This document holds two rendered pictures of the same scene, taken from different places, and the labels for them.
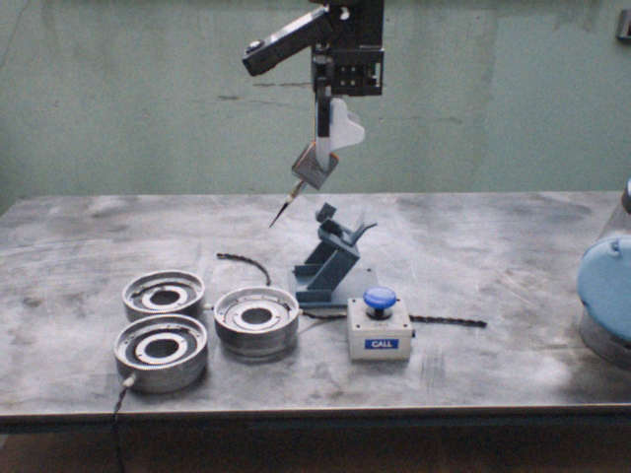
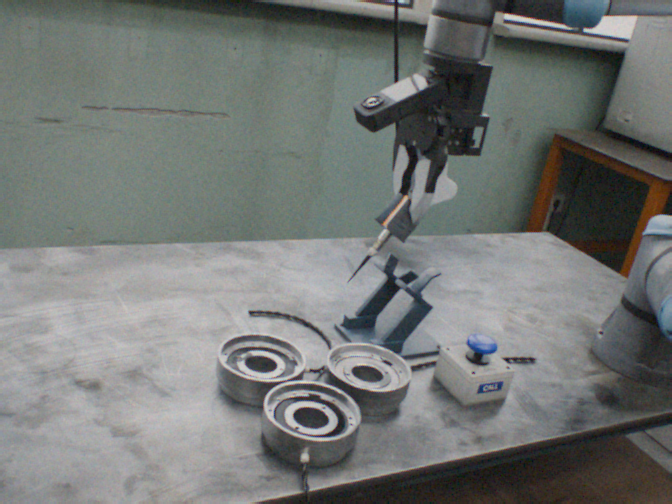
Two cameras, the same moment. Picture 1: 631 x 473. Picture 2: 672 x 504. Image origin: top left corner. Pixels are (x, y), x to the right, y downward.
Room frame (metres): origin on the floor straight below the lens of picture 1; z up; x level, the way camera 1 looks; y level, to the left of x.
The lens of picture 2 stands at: (0.05, 0.49, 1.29)
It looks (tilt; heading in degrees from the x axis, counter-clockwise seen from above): 22 degrees down; 331
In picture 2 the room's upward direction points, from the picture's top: 11 degrees clockwise
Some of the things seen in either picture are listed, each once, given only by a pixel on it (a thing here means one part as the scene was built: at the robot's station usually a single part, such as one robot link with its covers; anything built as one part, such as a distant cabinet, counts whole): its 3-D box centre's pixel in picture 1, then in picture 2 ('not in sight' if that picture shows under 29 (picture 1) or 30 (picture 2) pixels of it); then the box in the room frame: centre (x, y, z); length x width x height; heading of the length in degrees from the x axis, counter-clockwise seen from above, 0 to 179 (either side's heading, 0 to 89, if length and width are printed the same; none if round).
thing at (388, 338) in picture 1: (382, 327); (477, 371); (0.66, -0.09, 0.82); 0.08 x 0.07 x 0.05; 92
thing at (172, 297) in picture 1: (166, 303); (260, 370); (0.72, 0.19, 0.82); 0.10 x 0.10 x 0.04
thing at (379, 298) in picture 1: (379, 309); (478, 355); (0.66, -0.09, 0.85); 0.04 x 0.04 x 0.05
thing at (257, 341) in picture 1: (256, 321); (366, 379); (0.67, 0.06, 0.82); 0.10 x 0.10 x 0.04
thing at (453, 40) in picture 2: not in sight; (455, 39); (0.79, -0.03, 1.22); 0.08 x 0.08 x 0.05
